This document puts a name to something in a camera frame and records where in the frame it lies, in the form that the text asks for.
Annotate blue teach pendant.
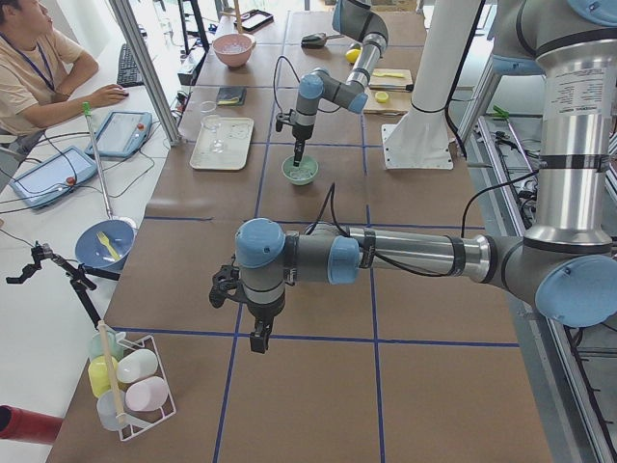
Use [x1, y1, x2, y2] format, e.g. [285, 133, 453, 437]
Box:
[9, 146, 97, 208]
[95, 111, 153, 159]

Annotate blue bowl off table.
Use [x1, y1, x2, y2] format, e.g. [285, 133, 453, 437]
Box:
[75, 220, 135, 272]

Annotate seated person beige shirt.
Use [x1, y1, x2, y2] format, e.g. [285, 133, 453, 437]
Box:
[1, 1, 128, 158]

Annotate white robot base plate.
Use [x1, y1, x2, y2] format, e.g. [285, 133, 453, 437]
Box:
[381, 108, 453, 170]

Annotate cream bear tray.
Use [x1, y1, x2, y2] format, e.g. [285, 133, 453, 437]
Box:
[189, 116, 255, 171]

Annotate yellow plastic knife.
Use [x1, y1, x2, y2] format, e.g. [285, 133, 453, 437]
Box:
[372, 71, 406, 78]

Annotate green bowl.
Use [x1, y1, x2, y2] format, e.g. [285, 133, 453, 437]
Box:
[282, 155, 319, 186]

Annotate clear wine glass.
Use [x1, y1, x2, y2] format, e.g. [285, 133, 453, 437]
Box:
[200, 100, 226, 153]

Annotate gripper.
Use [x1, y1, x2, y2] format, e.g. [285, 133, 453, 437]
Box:
[292, 113, 314, 167]
[243, 284, 285, 353]

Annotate wooden cutting board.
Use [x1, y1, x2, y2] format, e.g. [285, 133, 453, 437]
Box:
[363, 68, 414, 115]

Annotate pink bowl with ice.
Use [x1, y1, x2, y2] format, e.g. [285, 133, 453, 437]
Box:
[212, 33, 256, 68]

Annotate black keyboard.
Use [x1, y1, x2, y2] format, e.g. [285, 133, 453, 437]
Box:
[117, 43, 144, 88]

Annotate halved lemon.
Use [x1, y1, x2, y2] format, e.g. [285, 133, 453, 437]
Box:
[374, 91, 389, 104]

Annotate white wire cup rack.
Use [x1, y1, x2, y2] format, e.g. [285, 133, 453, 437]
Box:
[87, 322, 176, 442]

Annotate aluminium frame post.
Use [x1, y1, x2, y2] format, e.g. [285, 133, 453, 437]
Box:
[109, 0, 182, 147]

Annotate black tripod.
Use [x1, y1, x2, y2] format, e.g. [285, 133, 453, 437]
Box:
[5, 243, 121, 334]

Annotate metal ice scoop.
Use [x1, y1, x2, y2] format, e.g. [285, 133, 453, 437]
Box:
[301, 33, 344, 49]

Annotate grey folded cloth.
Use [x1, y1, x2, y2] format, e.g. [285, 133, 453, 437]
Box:
[216, 86, 247, 106]

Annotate whole yellow lemon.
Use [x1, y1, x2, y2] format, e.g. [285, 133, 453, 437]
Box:
[345, 48, 362, 65]

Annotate long metal rod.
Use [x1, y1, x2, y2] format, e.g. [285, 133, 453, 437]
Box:
[82, 101, 116, 220]

